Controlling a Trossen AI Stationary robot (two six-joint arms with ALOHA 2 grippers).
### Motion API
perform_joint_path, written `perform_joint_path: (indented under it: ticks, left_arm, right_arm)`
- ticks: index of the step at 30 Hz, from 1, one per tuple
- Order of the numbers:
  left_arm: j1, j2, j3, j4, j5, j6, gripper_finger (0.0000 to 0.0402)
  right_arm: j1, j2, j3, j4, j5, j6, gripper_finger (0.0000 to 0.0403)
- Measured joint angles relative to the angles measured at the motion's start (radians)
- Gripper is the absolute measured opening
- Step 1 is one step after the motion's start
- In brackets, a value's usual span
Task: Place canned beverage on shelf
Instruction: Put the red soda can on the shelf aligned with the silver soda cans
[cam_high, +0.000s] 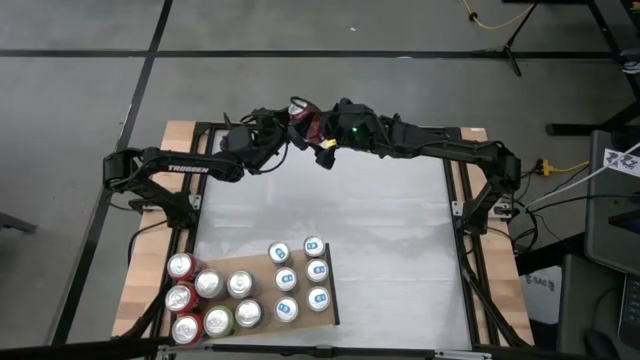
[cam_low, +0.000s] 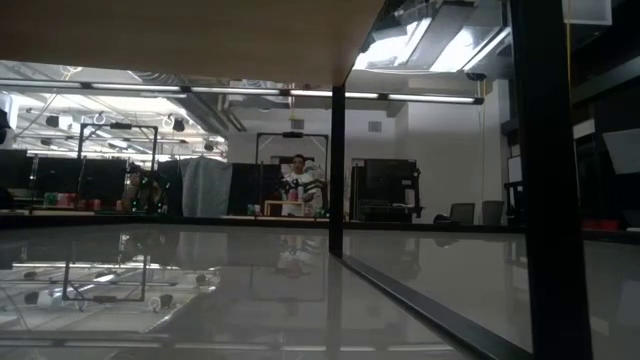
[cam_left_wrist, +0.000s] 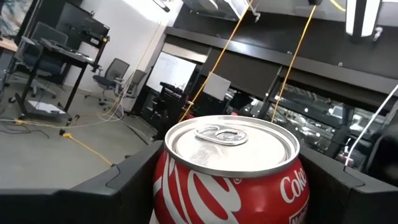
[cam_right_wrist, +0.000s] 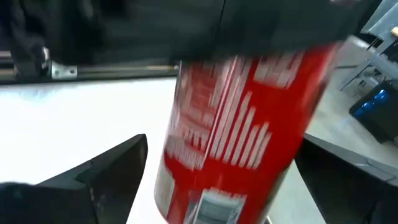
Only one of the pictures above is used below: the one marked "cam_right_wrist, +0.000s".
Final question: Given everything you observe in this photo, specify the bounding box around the black case with blue item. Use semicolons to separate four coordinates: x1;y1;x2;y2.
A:
348;80;398;144

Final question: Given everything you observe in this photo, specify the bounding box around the red Coca-Cola can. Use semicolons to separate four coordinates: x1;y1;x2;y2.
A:
154;42;343;224

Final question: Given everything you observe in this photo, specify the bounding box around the black metal table frame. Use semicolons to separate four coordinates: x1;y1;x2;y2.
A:
0;57;180;85

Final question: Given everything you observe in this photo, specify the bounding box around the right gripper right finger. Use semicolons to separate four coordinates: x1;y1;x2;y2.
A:
294;136;398;224

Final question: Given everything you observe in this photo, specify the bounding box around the grey metal stand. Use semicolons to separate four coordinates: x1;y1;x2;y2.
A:
337;0;398;93

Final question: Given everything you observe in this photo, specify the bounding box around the silver mounting plate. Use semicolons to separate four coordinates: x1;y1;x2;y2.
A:
49;60;78;80

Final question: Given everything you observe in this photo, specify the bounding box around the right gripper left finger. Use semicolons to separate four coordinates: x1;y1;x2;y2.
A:
0;133;149;224

